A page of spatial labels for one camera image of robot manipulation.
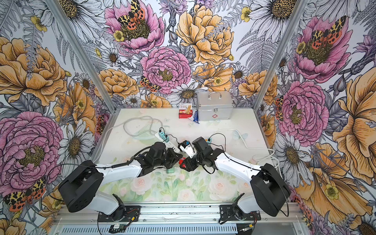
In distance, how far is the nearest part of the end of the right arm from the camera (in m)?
0.63

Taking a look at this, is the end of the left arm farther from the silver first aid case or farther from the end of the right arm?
the silver first aid case

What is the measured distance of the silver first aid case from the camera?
1.08 m
